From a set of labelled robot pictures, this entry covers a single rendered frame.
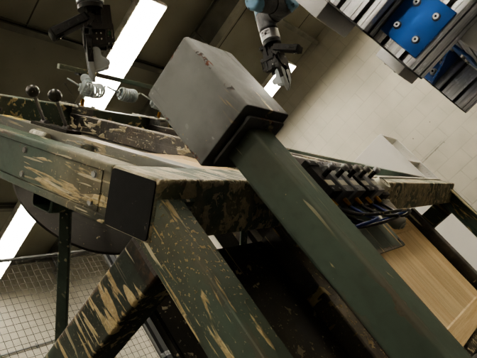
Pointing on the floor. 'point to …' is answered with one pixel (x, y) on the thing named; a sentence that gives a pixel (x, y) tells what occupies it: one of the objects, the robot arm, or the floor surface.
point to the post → (343, 253)
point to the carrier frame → (233, 295)
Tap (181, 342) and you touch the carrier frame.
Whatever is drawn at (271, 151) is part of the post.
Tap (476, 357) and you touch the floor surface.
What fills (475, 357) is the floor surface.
